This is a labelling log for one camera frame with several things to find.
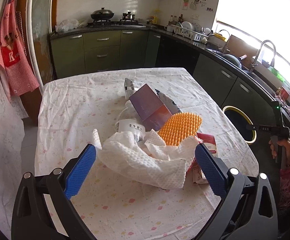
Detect white dotted tablecloth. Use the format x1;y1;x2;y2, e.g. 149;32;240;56
34;67;260;240

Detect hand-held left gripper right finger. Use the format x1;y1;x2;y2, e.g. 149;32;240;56
195;144;278;240

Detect black built-in appliance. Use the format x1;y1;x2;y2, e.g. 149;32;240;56
157;36;200;73

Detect yellow rimmed trash bin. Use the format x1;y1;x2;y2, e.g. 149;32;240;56
222;106;257;143

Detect chrome kitchen faucet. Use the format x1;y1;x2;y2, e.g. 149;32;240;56
249;40;277;73

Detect red container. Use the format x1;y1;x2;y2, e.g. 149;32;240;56
275;87;290;101

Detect steel sink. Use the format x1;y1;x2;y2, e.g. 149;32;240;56
210;47;263;79

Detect white dish rack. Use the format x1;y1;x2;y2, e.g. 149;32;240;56
172;21;203;41

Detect person's right hand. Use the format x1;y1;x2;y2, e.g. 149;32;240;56
269;139;290;167

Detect clear plastic bag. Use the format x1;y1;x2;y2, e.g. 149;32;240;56
55;19;88;32

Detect glass sliding door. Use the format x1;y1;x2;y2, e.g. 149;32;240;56
26;0;55;80

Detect orange spiky brush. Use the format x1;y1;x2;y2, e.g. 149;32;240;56
157;112;202;146

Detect white paper towel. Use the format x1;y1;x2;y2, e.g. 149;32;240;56
91;129;198;189

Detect red and white carton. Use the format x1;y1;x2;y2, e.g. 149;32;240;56
187;133;219;184

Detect black gas stove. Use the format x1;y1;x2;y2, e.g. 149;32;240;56
87;19;144;28

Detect brown cutting board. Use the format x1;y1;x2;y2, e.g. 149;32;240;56
226;34;263;63

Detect silver foil packet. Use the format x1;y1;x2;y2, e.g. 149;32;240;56
124;78;145;95

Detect blue and white packet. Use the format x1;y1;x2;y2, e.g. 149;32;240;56
155;89;183;117

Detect dark pan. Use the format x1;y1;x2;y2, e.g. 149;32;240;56
222;54;248;69

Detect metal pot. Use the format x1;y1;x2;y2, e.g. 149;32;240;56
122;11;135;22

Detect black wok with lid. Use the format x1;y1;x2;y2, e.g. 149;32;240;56
90;8;115;22

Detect kitchen window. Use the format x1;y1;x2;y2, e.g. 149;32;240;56
211;0;290;100

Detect green kitchen cabinets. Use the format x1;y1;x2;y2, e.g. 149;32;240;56
50;26;290;155

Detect green tray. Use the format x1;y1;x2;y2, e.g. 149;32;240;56
272;67;285;81

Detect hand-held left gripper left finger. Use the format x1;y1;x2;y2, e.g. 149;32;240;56
11;144;97;240

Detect purple cardboard box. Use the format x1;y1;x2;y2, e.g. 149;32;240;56
129;84;173;132

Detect clear plastic bottle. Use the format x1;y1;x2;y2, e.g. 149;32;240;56
114;99;147;143

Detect red checked apron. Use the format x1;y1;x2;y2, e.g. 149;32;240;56
0;0;40;103

